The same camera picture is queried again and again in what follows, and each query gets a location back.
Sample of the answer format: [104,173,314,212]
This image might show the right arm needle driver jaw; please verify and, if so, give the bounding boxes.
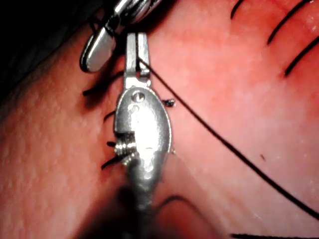
[79,27,117,73]

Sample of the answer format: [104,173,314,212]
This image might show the left arm needle driver jaw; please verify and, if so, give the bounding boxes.
[137,33,152,87]
[123,33,138,90]

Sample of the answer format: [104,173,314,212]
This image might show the right arm needle driver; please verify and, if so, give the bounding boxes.
[104,0,173,33]

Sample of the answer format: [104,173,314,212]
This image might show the left arm needle driver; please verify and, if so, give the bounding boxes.
[114,86,172,176]

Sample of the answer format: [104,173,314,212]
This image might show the black thread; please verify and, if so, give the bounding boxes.
[136,58,319,239]

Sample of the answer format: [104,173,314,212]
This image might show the tissue pad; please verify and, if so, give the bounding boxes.
[0,0,319,239]

